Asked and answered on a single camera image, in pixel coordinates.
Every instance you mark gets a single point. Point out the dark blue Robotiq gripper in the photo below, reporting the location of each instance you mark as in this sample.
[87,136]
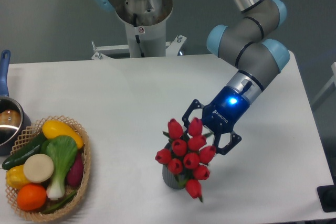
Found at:
[220,117]

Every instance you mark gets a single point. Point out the red tulip bouquet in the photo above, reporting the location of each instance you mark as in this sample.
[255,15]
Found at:
[187,151]

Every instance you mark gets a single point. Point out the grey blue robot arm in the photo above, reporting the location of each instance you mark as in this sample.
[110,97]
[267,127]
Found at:
[245,46]

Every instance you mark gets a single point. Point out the dark grey ribbed vase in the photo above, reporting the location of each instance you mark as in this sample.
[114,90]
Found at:
[170,179]

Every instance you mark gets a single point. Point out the black device at edge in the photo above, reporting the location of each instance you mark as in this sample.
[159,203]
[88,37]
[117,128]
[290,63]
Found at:
[327,197]

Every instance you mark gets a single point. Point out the purple sweet potato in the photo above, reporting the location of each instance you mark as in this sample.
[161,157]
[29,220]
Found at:
[75,174]

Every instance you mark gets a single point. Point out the green bok choy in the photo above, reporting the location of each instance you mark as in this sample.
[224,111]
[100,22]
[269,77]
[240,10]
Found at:
[62,150]

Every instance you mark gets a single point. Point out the green chili pepper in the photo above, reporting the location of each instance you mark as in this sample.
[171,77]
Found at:
[60,204]

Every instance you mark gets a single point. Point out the yellow squash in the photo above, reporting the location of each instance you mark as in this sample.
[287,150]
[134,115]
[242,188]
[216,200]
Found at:
[52,129]

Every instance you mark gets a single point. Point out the woven wicker basket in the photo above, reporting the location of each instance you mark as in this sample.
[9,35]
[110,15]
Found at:
[26,136]

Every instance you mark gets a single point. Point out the dark green cucumber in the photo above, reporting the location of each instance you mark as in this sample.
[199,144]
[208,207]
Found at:
[20,156]

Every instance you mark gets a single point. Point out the round beige biscuit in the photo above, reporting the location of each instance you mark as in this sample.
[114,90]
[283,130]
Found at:
[38,168]

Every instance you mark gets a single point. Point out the orange fruit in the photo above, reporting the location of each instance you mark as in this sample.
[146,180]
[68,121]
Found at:
[31,197]

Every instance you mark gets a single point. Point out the yellow bell pepper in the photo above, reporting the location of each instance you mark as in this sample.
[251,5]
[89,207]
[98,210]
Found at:
[16,178]

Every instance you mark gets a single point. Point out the white metal base frame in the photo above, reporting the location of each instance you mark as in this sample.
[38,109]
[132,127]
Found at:
[141,49]

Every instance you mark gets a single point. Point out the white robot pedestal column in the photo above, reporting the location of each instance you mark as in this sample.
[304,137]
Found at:
[145,18]

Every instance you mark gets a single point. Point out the white frame at right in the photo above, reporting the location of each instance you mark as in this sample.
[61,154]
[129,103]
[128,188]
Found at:
[325,91]

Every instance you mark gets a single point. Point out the blue handled saucepan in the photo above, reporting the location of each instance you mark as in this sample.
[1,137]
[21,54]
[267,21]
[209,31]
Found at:
[13,118]

